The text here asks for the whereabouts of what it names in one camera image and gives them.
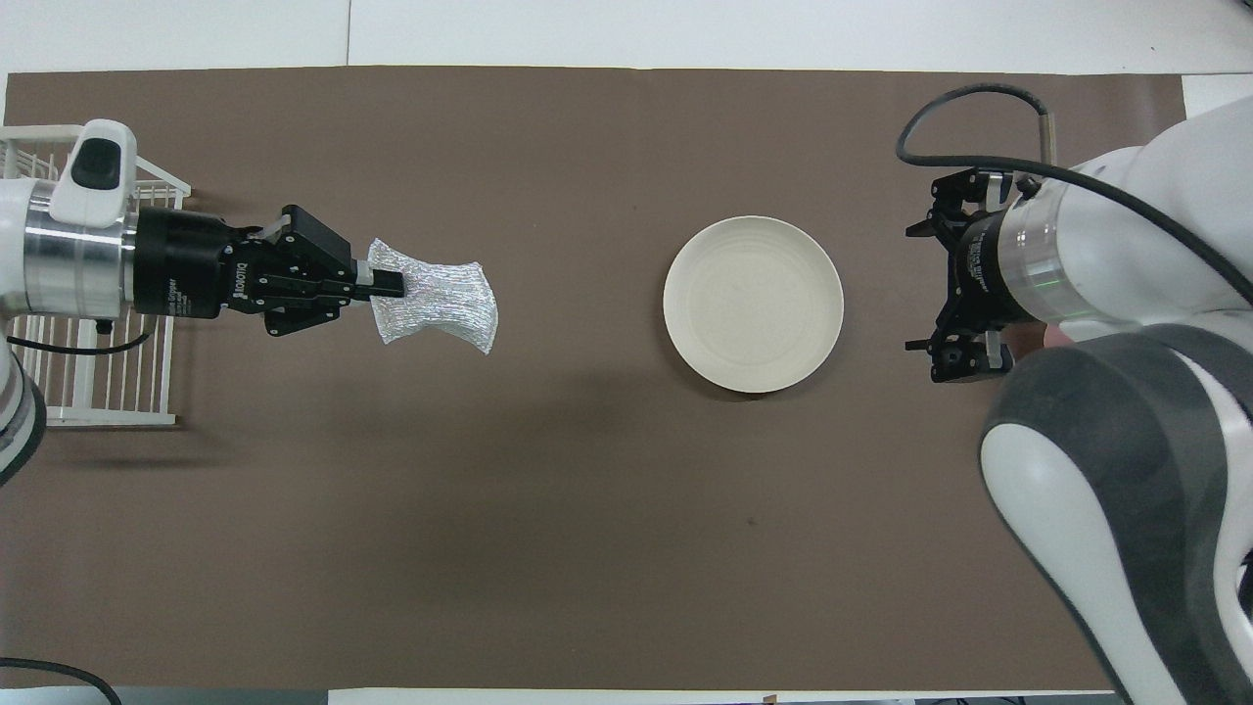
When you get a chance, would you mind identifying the brown table mat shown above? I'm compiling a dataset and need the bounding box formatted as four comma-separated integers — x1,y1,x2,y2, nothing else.
0,67,1187,691

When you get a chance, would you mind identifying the white wire dish rack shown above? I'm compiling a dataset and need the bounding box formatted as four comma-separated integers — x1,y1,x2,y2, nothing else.
0,125,192,428

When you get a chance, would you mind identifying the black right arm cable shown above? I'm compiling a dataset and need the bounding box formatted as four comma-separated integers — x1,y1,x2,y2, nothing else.
896,83,1253,295

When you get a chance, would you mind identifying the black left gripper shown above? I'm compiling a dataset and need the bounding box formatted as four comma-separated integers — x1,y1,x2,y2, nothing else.
134,204,405,339

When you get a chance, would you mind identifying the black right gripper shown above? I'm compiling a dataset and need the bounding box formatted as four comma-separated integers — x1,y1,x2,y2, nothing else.
905,166,1039,383

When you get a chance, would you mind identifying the thin black cable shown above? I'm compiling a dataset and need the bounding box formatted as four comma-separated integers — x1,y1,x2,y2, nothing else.
0,658,123,705

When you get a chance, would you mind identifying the cream round plate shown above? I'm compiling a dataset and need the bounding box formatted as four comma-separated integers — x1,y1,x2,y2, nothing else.
663,215,845,395

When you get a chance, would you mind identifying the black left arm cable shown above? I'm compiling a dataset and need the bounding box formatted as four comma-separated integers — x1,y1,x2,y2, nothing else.
0,323,155,356

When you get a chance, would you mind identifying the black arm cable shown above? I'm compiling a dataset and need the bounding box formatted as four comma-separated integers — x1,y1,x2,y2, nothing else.
896,83,1253,295
0,323,155,356

